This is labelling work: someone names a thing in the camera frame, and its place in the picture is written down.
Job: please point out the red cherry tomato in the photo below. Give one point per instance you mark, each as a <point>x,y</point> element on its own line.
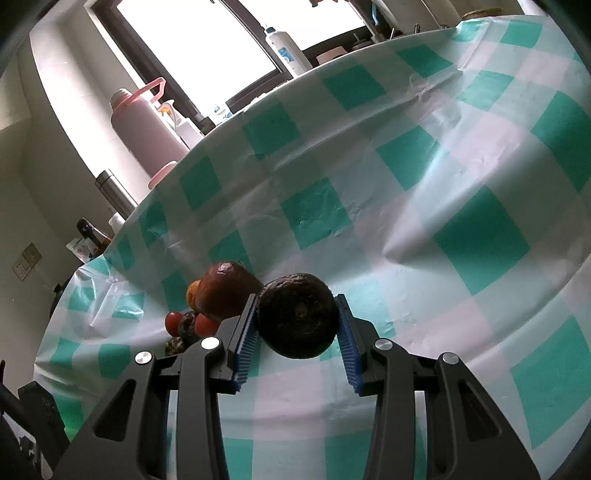
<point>205,325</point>
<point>173,321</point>

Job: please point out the dark water chestnut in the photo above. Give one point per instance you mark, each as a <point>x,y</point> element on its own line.
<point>298,318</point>
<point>187,326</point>
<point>174,345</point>

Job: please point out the steel thermos flask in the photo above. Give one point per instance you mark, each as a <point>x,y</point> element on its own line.
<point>115,194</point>

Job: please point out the wall socket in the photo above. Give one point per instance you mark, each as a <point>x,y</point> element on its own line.
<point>25,262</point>

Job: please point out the small white container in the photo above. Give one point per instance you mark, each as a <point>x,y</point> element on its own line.
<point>188,131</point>

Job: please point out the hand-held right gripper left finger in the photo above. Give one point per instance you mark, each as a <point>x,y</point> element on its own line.
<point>242,350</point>

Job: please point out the red white packet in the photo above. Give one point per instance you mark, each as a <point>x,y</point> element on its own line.
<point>82,249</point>

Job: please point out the white lotion bottle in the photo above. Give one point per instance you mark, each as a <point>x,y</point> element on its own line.
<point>288,48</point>

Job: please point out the small white bottle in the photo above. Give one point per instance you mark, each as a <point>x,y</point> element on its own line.
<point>116,224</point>

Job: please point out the dark red passion fruit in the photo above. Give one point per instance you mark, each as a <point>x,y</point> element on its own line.
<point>226,295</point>

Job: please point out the black object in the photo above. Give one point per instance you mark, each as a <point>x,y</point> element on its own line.
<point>27,415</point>

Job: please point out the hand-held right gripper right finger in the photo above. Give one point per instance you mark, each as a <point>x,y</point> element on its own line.
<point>348,350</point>

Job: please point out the dark glass bottle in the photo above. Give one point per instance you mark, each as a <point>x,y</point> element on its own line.
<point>94,237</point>

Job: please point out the window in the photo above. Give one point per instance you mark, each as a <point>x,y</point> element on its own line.
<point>207,41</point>

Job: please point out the pink water bottle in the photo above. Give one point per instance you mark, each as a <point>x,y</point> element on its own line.
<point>143,134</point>

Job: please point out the tan woven basket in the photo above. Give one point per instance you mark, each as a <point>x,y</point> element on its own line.
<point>480,14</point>

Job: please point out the teal white checkered tablecloth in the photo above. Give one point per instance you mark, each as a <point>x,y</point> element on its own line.
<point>415,184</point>

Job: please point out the small orange mandarin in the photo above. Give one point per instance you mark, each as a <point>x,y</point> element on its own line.
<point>192,294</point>

